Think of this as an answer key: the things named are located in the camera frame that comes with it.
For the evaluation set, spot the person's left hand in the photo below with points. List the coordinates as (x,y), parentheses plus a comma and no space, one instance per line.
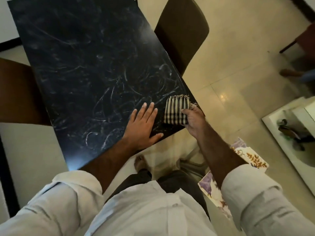
(140,130)

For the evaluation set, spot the person's right hand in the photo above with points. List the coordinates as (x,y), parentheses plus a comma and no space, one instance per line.
(196,122)

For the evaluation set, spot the person's left thumb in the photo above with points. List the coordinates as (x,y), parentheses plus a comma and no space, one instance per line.
(156,138)

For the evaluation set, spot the person's left middle finger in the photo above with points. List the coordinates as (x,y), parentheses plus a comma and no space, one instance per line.
(149,111)

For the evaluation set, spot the person's right thumb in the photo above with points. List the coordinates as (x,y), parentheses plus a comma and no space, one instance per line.
(187,111)

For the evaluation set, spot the person's left little finger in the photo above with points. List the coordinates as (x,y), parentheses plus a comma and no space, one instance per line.
(133,115)

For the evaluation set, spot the black white striped cloth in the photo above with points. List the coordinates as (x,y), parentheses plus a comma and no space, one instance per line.
(176,111)

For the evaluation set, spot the person's left forearm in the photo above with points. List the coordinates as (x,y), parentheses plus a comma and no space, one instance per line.
(108,160)

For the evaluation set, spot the person's right forearm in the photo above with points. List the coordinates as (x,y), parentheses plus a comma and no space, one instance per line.
(217,157)

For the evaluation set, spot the person's foot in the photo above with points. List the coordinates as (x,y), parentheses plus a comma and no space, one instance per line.
(290,72)
(140,162)

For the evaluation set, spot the grey metal table leg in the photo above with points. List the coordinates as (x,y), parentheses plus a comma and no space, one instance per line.
(190,162)

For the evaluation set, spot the dark trousers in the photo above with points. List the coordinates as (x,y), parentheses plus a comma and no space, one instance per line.
(172,180)

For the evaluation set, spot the white shirt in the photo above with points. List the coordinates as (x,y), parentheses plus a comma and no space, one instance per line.
(147,208)

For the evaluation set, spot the dark brown padded chair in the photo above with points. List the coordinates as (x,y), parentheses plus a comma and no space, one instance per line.
(183,34)

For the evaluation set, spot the floral patterned seat cushion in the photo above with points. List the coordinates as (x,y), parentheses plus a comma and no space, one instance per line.
(256,158)

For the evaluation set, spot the dark small objects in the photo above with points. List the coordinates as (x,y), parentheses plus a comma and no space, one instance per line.
(291,133)

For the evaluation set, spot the reddish brown wooden chair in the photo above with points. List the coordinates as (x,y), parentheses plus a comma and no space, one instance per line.
(21,93)

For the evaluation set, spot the white cabinet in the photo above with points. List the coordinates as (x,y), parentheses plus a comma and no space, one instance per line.
(295,154)

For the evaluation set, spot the dark red wooden chair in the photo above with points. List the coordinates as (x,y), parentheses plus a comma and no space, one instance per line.
(305,39)

